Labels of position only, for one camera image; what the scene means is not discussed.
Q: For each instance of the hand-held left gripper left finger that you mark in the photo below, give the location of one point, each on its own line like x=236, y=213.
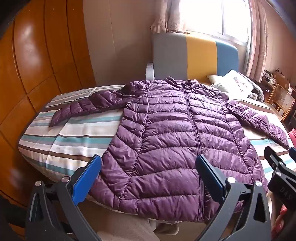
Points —
x=86, y=179

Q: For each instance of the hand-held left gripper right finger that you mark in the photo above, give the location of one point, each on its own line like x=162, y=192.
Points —
x=211, y=179

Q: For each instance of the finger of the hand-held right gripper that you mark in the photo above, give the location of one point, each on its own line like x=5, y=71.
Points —
x=274, y=157

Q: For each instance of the purple down jacket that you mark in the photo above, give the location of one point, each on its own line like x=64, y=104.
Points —
x=161, y=139

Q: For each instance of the person's right hand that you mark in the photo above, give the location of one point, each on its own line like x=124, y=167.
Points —
x=279, y=222

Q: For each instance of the pink cloth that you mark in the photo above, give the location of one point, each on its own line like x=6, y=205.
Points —
x=292, y=134

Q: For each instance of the striped bed sheet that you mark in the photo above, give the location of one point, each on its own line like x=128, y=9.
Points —
x=69, y=143

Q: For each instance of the rattan chair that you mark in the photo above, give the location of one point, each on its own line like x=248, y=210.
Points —
x=282, y=99

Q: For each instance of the beige cloth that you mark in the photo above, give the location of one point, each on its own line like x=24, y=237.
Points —
x=129, y=227

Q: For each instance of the desk clutter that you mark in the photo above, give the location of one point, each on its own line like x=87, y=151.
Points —
x=269, y=76

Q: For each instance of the white printed pillow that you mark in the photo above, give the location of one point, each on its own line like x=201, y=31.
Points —
x=238, y=83

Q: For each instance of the plain pale pillow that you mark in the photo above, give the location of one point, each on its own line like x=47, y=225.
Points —
x=215, y=81

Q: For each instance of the long pink curtain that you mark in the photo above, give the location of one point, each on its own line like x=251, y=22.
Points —
x=257, y=41

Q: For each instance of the grey yellow blue armchair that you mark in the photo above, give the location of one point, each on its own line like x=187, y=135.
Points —
x=201, y=58

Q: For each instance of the wooden wardrobe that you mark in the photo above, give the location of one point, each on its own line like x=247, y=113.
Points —
x=34, y=58

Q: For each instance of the window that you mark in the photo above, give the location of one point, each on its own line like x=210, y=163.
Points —
x=212, y=16

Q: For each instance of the short pink curtain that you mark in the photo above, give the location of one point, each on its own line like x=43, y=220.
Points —
x=166, y=16

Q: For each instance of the grey padded bed rail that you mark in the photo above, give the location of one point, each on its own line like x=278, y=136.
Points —
x=257, y=93

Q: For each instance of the white padded bed rail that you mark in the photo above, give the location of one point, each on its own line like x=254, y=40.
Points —
x=149, y=70

